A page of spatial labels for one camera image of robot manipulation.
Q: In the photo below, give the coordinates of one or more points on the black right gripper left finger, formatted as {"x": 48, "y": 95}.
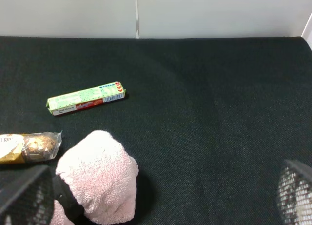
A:
{"x": 26, "y": 195}

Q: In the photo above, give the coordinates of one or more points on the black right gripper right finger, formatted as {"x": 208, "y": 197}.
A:
{"x": 294, "y": 193}

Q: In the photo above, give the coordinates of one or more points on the green candy stick box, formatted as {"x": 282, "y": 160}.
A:
{"x": 84, "y": 99}

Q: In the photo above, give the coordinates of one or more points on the gold chocolate ball pack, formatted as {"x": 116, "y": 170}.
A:
{"x": 29, "y": 148}

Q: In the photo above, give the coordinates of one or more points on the pink rolled towel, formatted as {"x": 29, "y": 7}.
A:
{"x": 102, "y": 178}

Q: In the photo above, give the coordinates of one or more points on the black tablecloth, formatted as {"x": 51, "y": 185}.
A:
{"x": 209, "y": 121}

